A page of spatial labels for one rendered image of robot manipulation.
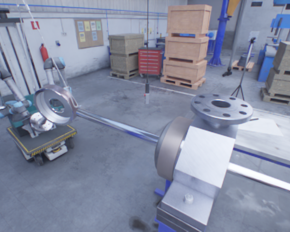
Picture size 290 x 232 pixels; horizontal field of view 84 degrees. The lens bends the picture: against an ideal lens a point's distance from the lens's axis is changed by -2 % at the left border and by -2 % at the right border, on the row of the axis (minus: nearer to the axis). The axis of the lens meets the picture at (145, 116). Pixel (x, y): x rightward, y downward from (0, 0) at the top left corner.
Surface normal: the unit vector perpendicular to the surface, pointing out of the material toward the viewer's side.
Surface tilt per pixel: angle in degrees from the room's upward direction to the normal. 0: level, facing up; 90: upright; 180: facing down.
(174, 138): 36
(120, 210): 0
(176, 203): 0
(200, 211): 0
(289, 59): 90
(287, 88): 90
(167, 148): 53
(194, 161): 45
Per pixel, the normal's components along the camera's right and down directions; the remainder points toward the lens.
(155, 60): -0.23, 0.49
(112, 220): 0.00, -0.87
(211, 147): -0.37, -0.31
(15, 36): 0.77, 0.32
